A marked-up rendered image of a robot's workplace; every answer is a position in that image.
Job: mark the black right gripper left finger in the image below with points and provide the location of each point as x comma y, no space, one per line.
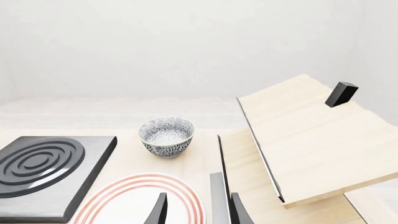
159,212

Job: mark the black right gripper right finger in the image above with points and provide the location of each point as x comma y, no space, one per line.
240,213

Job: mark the flat black stove plate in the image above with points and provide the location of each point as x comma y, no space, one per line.
53,163

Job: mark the white plate with red rings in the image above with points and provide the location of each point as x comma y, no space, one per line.
130,207

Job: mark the blue patterned white bowl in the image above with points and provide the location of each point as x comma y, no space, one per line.
168,137

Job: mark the black rectangular block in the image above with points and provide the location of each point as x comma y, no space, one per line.
340,94

